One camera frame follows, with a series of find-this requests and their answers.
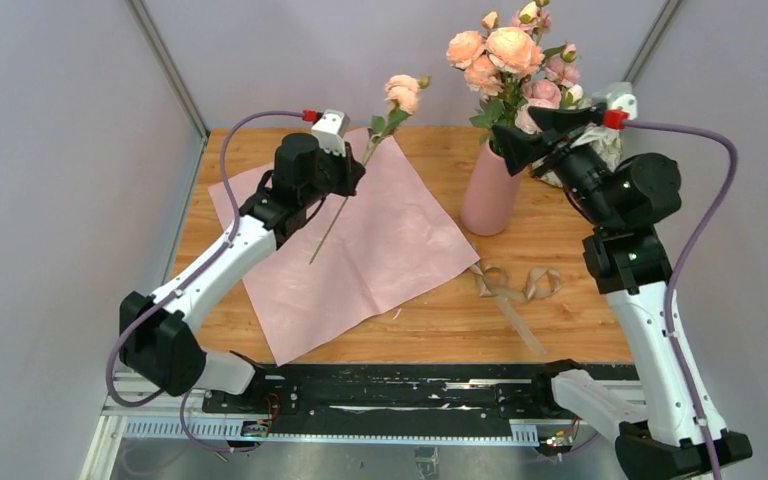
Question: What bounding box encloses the orange rose stem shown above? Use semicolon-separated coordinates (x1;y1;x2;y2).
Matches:
445;11;504;143

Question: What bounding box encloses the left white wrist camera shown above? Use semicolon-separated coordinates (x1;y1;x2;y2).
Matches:
311;109;350;157

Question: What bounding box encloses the crumpled green patterned cloth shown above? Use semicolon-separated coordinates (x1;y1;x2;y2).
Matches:
540;130;623;188

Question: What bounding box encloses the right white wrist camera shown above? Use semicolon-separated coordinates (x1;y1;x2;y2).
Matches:
592;82;638;120

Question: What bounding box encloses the beige ribbon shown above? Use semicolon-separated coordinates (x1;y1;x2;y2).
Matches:
468;261;564;356

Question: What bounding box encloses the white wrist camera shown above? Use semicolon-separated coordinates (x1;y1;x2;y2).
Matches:
592;82;638;120
311;109;350;157

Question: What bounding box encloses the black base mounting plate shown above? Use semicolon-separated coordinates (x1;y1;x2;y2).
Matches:
199;363;574;438

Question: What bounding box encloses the pink wrapping paper sheet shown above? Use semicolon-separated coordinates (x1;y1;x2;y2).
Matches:
199;127;478;365

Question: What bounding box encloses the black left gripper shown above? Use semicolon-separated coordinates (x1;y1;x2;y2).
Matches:
301;140;365;208

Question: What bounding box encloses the pink cylindrical vase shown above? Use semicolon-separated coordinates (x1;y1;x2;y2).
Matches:
460;142;523;236

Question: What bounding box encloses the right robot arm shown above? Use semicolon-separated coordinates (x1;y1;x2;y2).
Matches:
492;102;753;479

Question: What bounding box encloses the aluminium rail frame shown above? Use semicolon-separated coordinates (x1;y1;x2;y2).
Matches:
79;370;723;480

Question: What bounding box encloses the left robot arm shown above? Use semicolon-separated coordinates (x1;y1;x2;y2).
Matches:
114;133;365;413

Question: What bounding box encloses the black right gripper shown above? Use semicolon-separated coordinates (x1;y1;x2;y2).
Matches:
491;105;619;232

